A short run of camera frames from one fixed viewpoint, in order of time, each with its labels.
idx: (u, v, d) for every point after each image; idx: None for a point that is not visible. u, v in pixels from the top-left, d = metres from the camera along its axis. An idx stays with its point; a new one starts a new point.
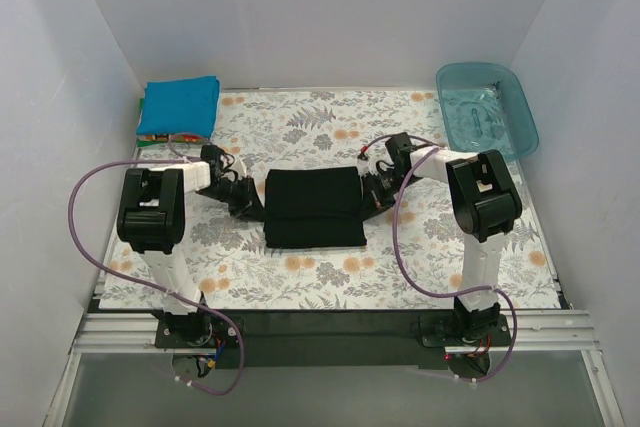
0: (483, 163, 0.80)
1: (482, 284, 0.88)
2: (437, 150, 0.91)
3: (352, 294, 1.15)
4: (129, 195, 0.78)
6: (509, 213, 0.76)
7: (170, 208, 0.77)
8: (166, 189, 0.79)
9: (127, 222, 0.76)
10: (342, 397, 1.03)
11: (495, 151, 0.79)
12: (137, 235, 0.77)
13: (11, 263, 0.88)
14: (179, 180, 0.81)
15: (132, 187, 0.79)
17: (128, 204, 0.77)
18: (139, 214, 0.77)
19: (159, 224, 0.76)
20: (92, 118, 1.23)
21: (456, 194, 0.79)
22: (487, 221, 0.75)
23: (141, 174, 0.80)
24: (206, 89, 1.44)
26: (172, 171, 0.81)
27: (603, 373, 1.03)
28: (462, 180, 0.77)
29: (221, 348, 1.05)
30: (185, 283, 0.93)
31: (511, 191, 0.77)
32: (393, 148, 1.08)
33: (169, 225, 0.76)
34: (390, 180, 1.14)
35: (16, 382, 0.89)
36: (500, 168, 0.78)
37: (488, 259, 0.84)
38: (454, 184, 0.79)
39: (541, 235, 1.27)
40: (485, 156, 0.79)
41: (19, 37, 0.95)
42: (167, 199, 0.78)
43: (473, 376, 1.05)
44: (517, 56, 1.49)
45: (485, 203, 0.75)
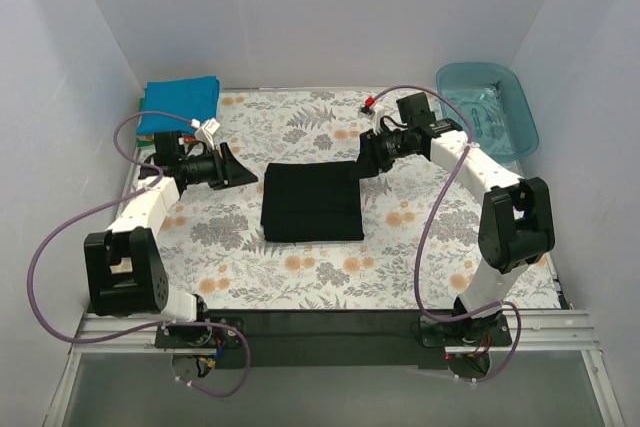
0: (522, 190, 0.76)
1: (493, 301, 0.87)
2: (467, 150, 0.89)
3: (352, 294, 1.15)
4: (97, 271, 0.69)
6: (541, 251, 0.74)
7: (148, 279, 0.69)
8: (135, 257, 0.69)
9: (104, 298, 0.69)
10: (342, 398, 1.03)
11: (540, 181, 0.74)
12: (118, 309, 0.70)
13: (12, 263, 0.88)
14: (148, 238, 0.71)
15: (97, 261, 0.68)
17: (100, 278, 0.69)
18: (117, 288, 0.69)
19: (142, 294, 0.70)
20: (93, 119, 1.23)
21: (488, 222, 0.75)
22: (516, 260, 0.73)
23: (103, 242, 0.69)
24: (206, 89, 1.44)
26: (138, 232, 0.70)
27: (604, 373, 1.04)
28: (502, 215, 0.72)
29: (221, 348, 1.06)
30: (179, 308, 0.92)
31: (547, 229, 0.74)
32: (407, 112, 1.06)
33: (152, 296, 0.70)
34: (397, 146, 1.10)
35: (16, 382, 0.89)
36: (542, 202, 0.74)
37: (504, 285, 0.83)
38: (489, 213, 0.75)
39: None
40: (529, 185, 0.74)
41: (19, 36, 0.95)
42: (141, 267, 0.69)
43: (473, 376, 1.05)
44: (517, 56, 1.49)
45: (518, 243, 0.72)
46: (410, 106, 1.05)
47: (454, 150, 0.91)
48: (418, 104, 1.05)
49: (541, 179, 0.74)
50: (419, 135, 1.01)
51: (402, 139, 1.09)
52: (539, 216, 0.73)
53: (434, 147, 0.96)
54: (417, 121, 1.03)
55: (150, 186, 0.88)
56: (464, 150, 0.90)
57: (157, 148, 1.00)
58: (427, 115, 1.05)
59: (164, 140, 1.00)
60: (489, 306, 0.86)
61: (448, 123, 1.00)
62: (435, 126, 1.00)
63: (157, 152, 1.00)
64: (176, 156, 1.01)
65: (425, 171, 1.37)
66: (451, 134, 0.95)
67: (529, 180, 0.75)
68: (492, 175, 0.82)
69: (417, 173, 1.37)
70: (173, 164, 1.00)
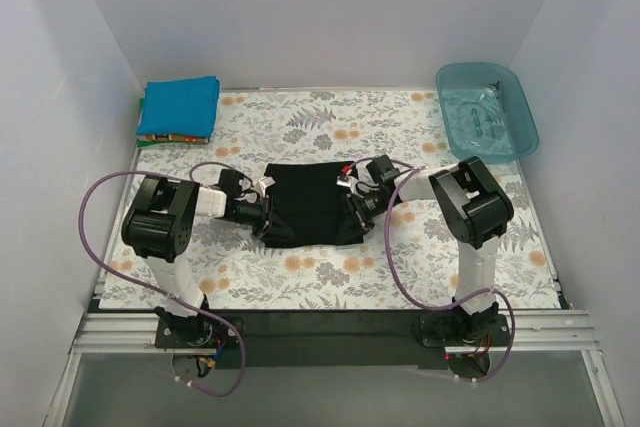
0: (466, 171, 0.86)
1: (480, 288, 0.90)
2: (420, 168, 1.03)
3: (352, 294, 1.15)
4: (143, 202, 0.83)
6: (500, 215, 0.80)
7: (178, 213, 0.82)
8: (176, 198, 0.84)
9: (133, 226, 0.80)
10: (342, 397, 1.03)
11: (475, 159, 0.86)
12: (140, 237, 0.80)
13: (11, 263, 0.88)
14: (192, 193, 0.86)
15: (146, 194, 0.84)
17: (138, 208, 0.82)
18: (146, 217, 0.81)
19: (163, 225, 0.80)
20: (93, 119, 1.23)
21: (446, 204, 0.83)
22: (482, 224, 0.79)
23: (158, 183, 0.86)
24: (206, 89, 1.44)
26: (187, 184, 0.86)
27: (603, 373, 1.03)
28: (451, 188, 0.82)
29: (221, 348, 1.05)
30: (187, 288, 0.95)
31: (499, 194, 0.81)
32: (376, 171, 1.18)
33: (173, 232, 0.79)
34: (376, 200, 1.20)
35: (16, 383, 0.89)
36: (484, 173, 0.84)
37: (484, 263, 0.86)
38: (443, 192, 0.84)
39: (541, 235, 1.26)
40: (467, 165, 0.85)
41: (18, 37, 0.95)
42: (176, 206, 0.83)
43: (473, 376, 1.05)
44: (517, 56, 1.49)
45: (479, 207, 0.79)
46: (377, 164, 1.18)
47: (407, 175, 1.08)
48: (386, 163, 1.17)
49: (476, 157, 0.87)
50: (390, 189, 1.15)
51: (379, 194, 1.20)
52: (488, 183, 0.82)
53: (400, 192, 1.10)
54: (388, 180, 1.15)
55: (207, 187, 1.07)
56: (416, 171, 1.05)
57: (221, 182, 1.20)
58: (394, 170, 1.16)
59: (226, 181, 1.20)
60: (479, 293, 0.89)
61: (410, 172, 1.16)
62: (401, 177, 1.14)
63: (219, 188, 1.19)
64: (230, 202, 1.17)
65: None
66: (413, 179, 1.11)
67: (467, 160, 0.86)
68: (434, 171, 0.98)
69: None
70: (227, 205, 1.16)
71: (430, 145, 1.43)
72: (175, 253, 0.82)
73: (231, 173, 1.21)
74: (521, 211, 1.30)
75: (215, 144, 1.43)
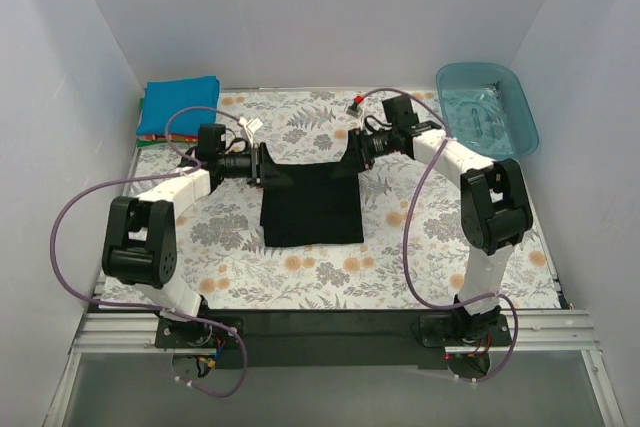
0: (498, 172, 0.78)
1: (485, 292, 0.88)
2: (446, 143, 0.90)
3: (352, 294, 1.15)
4: (116, 231, 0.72)
6: (520, 228, 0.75)
7: (158, 247, 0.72)
8: (152, 222, 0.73)
9: (114, 258, 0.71)
10: (342, 397, 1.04)
11: (513, 162, 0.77)
12: (125, 272, 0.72)
13: (11, 263, 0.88)
14: (170, 211, 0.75)
15: (120, 221, 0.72)
17: (114, 241, 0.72)
18: (127, 251, 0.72)
19: (148, 260, 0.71)
20: (93, 119, 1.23)
21: (468, 207, 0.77)
22: (498, 238, 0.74)
23: (129, 205, 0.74)
24: (206, 89, 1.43)
26: (163, 203, 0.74)
27: (604, 373, 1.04)
28: (479, 195, 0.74)
29: (221, 348, 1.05)
30: (182, 298, 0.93)
31: (524, 207, 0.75)
32: (392, 111, 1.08)
33: (157, 263, 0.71)
34: (384, 143, 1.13)
35: (16, 383, 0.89)
36: (516, 181, 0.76)
37: (493, 270, 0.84)
38: (468, 196, 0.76)
39: (541, 235, 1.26)
40: (502, 166, 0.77)
41: (19, 37, 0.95)
42: (154, 235, 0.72)
43: (473, 376, 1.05)
44: (517, 56, 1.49)
45: (499, 220, 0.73)
46: (393, 106, 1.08)
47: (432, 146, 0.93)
48: (402, 105, 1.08)
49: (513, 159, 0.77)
50: (402, 138, 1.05)
51: (388, 136, 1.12)
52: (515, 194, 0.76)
53: (418, 146, 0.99)
54: (402, 124, 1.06)
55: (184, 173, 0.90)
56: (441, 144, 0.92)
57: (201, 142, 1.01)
58: (411, 115, 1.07)
59: (207, 137, 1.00)
60: (484, 296, 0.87)
61: (430, 123, 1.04)
62: (416, 127, 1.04)
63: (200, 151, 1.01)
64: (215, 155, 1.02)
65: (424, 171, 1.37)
66: (430, 132, 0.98)
67: (502, 161, 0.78)
68: (469, 161, 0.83)
69: (417, 173, 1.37)
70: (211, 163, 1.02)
71: None
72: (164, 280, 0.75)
73: (212, 134, 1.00)
74: None
75: None
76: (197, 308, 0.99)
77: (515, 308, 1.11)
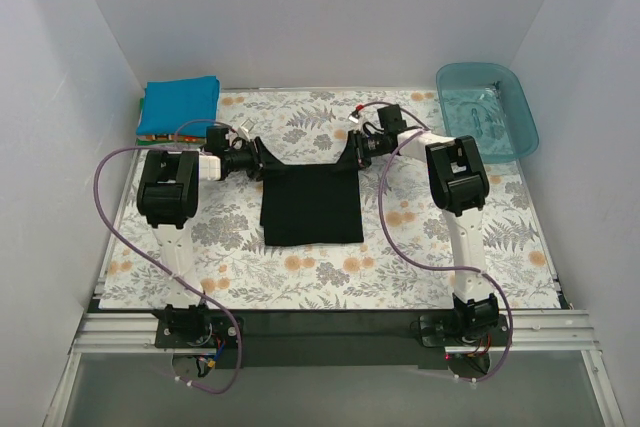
0: (459, 148, 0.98)
1: (472, 266, 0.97)
2: (421, 133, 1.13)
3: (352, 294, 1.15)
4: (152, 174, 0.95)
6: (477, 189, 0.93)
7: (185, 182, 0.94)
8: (181, 168, 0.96)
9: (146, 192, 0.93)
10: (342, 397, 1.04)
11: (469, 138, 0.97)
12: (155, 204, 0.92)
13: (11, 263, 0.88)
14: (194, 162, 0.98)
15: (154, 167, 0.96)
17: (148, 180, 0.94)
18: (157, 188, 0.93)
19: (176, 194, 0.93)
20: (93, 119, 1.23)
21: (433, 174, 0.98)
22: (458, 196, 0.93)
23: (161, 156, 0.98)
24: (206, 88, 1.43)
26: (189, 155, 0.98)
27: (604, 373, 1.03)
28: (437, 161, 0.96)
29: (221, 348, 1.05)
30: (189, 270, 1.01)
31: (480, 174, 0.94)
32: (384, 118, 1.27)
33: (184, 197, 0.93)
34: (377, 143, 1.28)
35: (16, 382, 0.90)
36: (473, 153, 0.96)
37: (466, 236, 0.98)
38: (431, 164, 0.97)
39: (541, 235, 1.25)
40: (461, 141, 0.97)
41: (19, 36, 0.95)
42: (183, 176, 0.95)
43: (473, 376, 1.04)
44: (517, 56, 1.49)
45: (454, 181, 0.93)
46: (384, 112, 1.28)
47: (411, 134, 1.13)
48: (393, 113, 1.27)
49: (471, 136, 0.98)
50: (389, 141, 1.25)
51: (380, 138, 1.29)
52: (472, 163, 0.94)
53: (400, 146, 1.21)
54: (392, 129, 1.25)
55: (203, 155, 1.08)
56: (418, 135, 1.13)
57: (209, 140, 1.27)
58: (400, 122, 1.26)
59: (212, 134, 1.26)
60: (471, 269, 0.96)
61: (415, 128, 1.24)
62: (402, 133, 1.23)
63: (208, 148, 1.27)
64: (221, 151, 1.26)
65: (425, 171, 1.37)
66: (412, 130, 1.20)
67: (463, 137, 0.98)
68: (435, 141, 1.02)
69: (417, 173, 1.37)
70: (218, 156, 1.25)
71: None
72: (185, 216, 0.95)
73: (216, 131, 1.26)
74: (521, 211, 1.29)
75: None
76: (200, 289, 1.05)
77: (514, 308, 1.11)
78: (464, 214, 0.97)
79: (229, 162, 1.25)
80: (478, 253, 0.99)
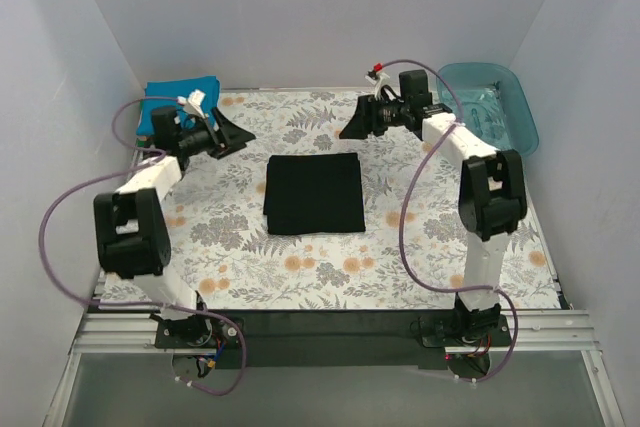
0: (500, 162, 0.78)
1: (482, 285, 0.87)
2: (453, 126, 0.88)
3: (352, 294, 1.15)
4: (106, 227, 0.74)
6: (514, 217, 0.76)
7: (151, 235, 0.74)
8: (140, 214, 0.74)
9: (109, 252, 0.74)
10: (342, 397, 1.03)
11: (516, 152, 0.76)
12: (122, 262, 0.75)
13: (11, 263, 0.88)
14: (152, 201, 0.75)
15: (106, 219, 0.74)
17: (106, 238, 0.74)
18: (120, 245, 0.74)
19: (143, 250, 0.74)
20: (93, 119, 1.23)
21: (464, 191, 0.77)
22: (490, 224, 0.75)
23: (111, 201, 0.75)
24: (206, 89, 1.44)
26: (143, 194, 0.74)
27: (603, 373, 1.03)
28: (476, 182, 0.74)
29: (221, 348, 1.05)
30: (179, 292, 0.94)
31: (520, 199, 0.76)
32: (405, 87, 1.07)
33: (155, 247, 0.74)
34: (392, 114, 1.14)
35: (16, 382, 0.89)
36: (516, 173, 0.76)
37: (489, 259, 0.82)
38: (465, 182, 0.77)
39: (541, 235, 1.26)
40: (504, 157, 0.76)
41: (20, 37, 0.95)
42: (145, 225, 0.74)
43: (473, 376, 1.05)
44: (517, 56, 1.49)
45: (491, 208, 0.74)
46: (409, 84, 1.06)
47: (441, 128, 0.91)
48: (417, 85, 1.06)
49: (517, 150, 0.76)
50: (413, 118, 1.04)
51: (398, 108, 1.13)
52: (515, 186, 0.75)
53: (425, 129, 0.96)
54: (415, 103, 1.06)
55: (154, 162, 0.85)
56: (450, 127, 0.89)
57: (157, 129, 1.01)
58: (426, 95, 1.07)
59: (161, 121, 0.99)
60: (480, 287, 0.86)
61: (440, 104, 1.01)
62: (429, 109, 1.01)
63: (157, 138, 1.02)
64: (174, 138, 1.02)
65: (425, 171, 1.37)
66: (443, 116, 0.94)
67: (505, 151, 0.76)
68: (472, 148, 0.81)
69: (417, 173, 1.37)
70: (173, 148, 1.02)
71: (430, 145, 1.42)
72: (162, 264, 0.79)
73: (163, 118, 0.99)
74: None
75: None
76: (193, 302, 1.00)
77: (515, 308, 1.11)
78: (492, 239, 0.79)
79: (186, 150, 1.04)
80: (496, 271, 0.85)
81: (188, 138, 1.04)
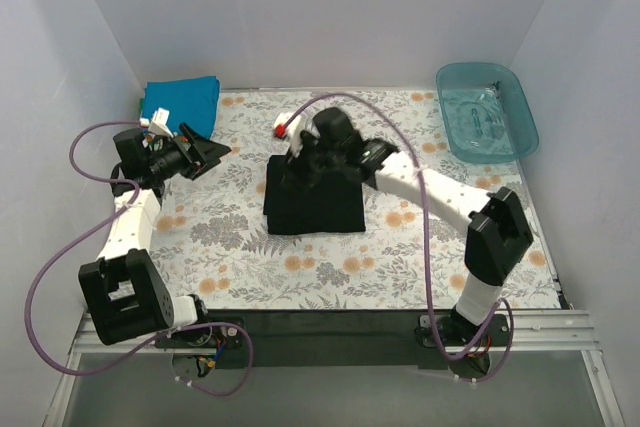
0: (493, 203, 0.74)
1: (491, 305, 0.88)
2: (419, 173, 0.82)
3: (352, 294, 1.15)
4: (101, 300, 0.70)
6: (526, 251, 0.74)
7: (152, 300, 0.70)
8: (136, 279, 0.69)
9: (110, 322, 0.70)
10: (341, 397, 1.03)
11: (508, 191, 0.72)
12: (128, 331, 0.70)
13: (12, 263, 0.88)
14: (146, 264, 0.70)
15: (98, 291, 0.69)
17: (104, 312, 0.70)
18: (121, 315, 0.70)
19: (147, 315, 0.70)
20: (93, 119, 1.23)
21: (474, 251, 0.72)
22: (510, 268, 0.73)
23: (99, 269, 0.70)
24: (206, 88, 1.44)
26: (134, 256, 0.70)
27: (604, 373, 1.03)
28: (490, 243, 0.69)
29: (221, 348, 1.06)
30: (179, 311, 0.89)
31: (527, 232, 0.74)
32: (331, 134, 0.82)
33: (157, 304, 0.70)
34: (321, 164, 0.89)
35: (16, 382, 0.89)
36: (517, 211, 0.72)
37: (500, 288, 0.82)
38: (474, 246, 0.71)
39: (541, 235, 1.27)
40: (498, 198, 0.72)
41: (20, 37, 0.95)
42: (142, 290, 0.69)
43: (473, 376, 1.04)
44: (517, 56, 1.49)
45: (505, 255, 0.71)
46: (331, 133, 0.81)
47: (405, 179, 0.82)
48: (344, 128, 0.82)
49: (509, 189, 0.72)
50: (357, 168, 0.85)
51: (325, 155, 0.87)
52: (520, 225, 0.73)
53: (378, 180, 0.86)
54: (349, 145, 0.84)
55: (130, 204, 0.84)
56: (417, 177, 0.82)
57: (122, 158, 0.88)
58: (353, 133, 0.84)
59: (126, 147, 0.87)
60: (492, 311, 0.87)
61: (382, 145, 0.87)
62: (370, 151, 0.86)
63: (126, 166, 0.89)
64: (146, 163, 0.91)
65: None
66: (395, 159, 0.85)
67: (501, 193, 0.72)
68: (460, 200, 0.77)
69: None
70: (145, 174, 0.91)
71: (430, 145, 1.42)
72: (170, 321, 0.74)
73: (131, 144, 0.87)
74: None
75: None
76: (193, 312, 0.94)
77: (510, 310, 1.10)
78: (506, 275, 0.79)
79: (162, 173, 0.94)
80: None
81: (159, 161, 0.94)
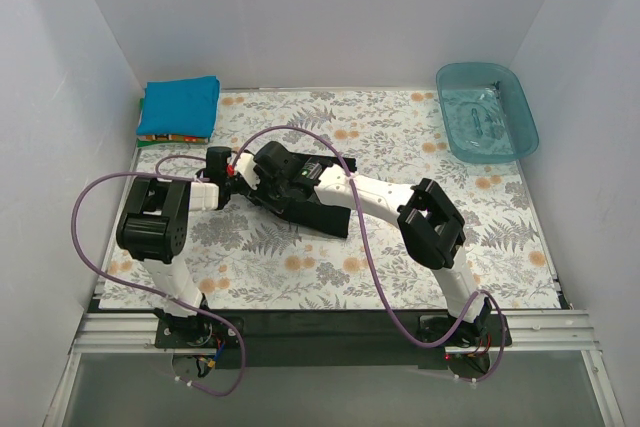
0: (420, 193, 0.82)
1: (471, 294, 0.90)
2: (352, 183, 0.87)
3: (352, 294, 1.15)
4: (135, 201, 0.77)
6: (459, 229, 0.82)
7: (172, 216, 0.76)
8: (170, 197, 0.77)
9: (128, 226, 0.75)
10: (340, 396, 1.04)
11: (432, 182, 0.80)
12: (135, 243, 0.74)
13: (12, 263, 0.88)
14: (186, 192, 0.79)
15: (140, 193, 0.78)
17: (131, 211, 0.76)
18: (140, 221, 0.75)
19: (157, 231, 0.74)
20: (93, 118, 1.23)
21: (411, 242, 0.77)
22: (449, 250, 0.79)
23: (150, 183, 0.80)
24: (206, 88, 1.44)
26: (180, 183, 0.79)
27: (603, 373, 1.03)
28: (422, 230, 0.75)
29: (221, 348, 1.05)
30: (186, 287, 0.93)
31: (454, 212, 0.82)
32: (270, 165, 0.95)
33: (169, 233, 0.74)
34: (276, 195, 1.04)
35: (16, 381, 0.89)
36: (441, 197, 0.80)
37: (462, 276, 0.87)
38: (409, 237, 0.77)
39: (541, 235, 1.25)
40: (423, 188, 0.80)
41: (19, 37, 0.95)
42: (170, 208, 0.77)
43: (473, 376, 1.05)
44: (518, 56, 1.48)
45: (441, 237, 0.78)
46: (269, 164, 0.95)
47: (340, 189, 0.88)
48: (281, 155, 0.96)
49: (430, 179, 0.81)
50: (300, 189, 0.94)
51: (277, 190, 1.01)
52: (445, 207, 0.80)
53: (323, 197, 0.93)
54: (288, 172, 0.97)
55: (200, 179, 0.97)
56: (349, 183, 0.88)
57: (207, 164, 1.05)
58: (292, 162, 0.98)
59: (212, 158, 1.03)
60: (469, 300, 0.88)
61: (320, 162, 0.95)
62: (307, 171, 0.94)
63: (207, 170, 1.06)
64: (222, 175, 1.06)
65: (425, 171, 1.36)
66: (328, 173, 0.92)
67: (423, 184, 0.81)
68: (389, 197, 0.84)
69: (417, 173, 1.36)
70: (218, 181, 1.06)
71: (429, 145, 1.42)
72: (173, 255, 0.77)
73: (217, 157, 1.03)
74: (521, 211, 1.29)
75: (215, 144, 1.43)
76: (197, 303, 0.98)
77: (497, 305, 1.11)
78: (457, 254, 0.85)
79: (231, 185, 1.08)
80: (470, 279, 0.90)
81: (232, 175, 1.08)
